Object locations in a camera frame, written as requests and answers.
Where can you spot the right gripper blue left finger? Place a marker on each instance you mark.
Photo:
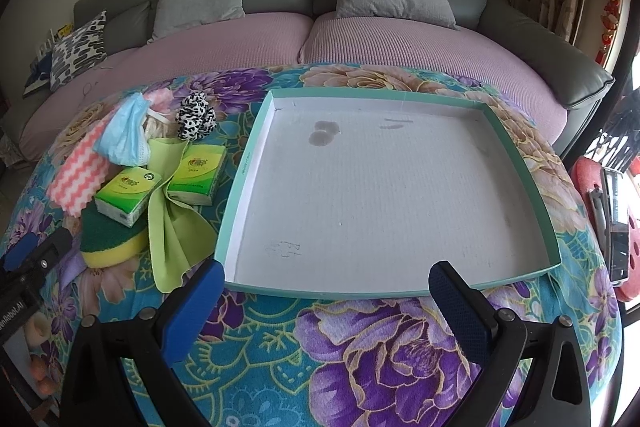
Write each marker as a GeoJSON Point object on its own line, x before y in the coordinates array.
{"type": "Point", "coordinates": [183, 314]}

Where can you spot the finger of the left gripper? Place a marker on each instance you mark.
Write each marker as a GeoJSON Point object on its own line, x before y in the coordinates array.
{"type": "Point", "coordinates": [19, 252]}

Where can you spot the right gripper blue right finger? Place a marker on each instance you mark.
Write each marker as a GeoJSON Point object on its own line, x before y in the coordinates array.
{"type": "Point", "coordinates": [466, 311]}

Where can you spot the light green cloth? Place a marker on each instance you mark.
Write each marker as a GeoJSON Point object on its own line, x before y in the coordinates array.
{"type": "Point", "coordinates": [179, 236]}

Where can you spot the yellow green sponge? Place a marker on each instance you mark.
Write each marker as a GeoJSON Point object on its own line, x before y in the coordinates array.
{"type": "Point", "coordinates": [105, 242]}

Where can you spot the pink white zigzag towel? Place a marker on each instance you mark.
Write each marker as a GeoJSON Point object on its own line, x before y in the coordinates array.
{"type": "Point", "coordinates": [84, 171]}

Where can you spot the green tissue pack front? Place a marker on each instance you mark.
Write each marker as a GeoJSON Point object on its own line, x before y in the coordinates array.
{"type": "Point", "coordinates": [126, 196]}

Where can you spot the green tissue pack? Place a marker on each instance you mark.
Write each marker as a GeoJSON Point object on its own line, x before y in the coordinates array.
{"type": "Point", "coordinates": [196, 178]}
{"type": "Point", "coordinates": [126, 196]}

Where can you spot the blue face mask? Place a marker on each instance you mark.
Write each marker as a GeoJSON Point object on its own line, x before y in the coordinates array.
{"type": "Point", "coordinates": [123, 140]}

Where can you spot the cream lace scrunchie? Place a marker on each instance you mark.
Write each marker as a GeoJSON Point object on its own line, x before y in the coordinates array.
{"type": "Point", "coordinates": [159, 125]}

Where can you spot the purple wipes packet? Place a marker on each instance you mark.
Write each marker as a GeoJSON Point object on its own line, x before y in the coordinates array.
{"type": "Point", "coordinates": [70, 267]}

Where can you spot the floral blanket table cover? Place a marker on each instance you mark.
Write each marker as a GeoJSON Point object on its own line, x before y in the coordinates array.
{"type": "Point", "coordinates": [267, 360]}

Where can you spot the teal white shallow tray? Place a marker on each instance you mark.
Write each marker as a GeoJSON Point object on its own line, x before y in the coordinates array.
{"type": "Point", "coordinates": [348, 193]}

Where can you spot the books beside sofa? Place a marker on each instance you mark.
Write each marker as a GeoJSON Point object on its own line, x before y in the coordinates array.
{"type": "Point", "coordinates": [40, 69]}

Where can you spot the red plastic stool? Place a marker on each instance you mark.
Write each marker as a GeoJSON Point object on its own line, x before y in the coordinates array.
{"type": "Point", "coordinates": [584, 174]}

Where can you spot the leopard print scrunchie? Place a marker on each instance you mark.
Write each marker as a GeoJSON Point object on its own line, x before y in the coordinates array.
{"type": "Point", "coordinates": [195, 117]}

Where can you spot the black white patterned cushion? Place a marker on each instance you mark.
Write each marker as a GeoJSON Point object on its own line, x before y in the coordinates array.
{"type": "Point", "coordinates": [80, 51]}

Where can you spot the grey sofa with pink cover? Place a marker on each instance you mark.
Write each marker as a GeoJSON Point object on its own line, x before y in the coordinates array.
{"type": "Point", "coordinates": [555, 84]}

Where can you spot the red hanging decoration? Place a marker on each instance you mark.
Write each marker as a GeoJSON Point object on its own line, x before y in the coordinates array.
{"type": "Point", "coordinates": [610, 19]}

